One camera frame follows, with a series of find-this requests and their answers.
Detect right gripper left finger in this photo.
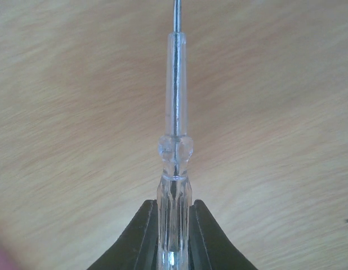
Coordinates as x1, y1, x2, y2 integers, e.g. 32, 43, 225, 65
88, 200, 158, 270

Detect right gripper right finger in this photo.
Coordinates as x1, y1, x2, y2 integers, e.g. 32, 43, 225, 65
189, 199, 257, 270

